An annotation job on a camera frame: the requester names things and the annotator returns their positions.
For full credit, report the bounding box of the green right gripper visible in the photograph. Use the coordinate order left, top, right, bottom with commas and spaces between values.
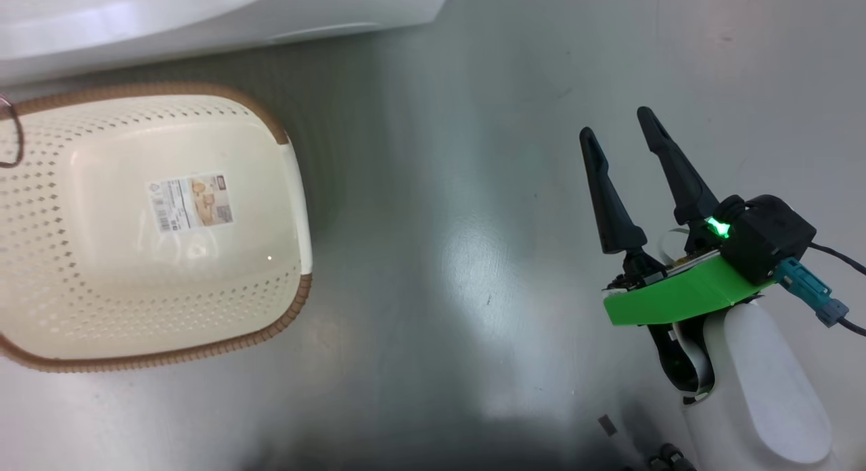
579, 106, 775, 326

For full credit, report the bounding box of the paper basket label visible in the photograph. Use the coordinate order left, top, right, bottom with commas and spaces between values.
147, 174, 235, 233

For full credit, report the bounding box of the white washing machine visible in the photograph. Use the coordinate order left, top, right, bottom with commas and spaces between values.
0, 0, 453, 87

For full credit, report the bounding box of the cream perforated laundry basket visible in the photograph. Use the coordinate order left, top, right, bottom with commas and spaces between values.
0, 82, 313, 374

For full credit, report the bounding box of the white flat ribbon cable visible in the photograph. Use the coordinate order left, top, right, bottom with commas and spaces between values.
660, 227, 716, 397

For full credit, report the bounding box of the teal right camera connector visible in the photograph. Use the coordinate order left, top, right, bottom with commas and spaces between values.
775, 258, 850, 328

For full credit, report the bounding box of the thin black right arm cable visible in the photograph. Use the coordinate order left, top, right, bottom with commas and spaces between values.
808, 242, 866, 338

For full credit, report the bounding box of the thin dark cable loop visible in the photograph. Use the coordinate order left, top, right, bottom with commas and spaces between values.
0, 95, 25, 169

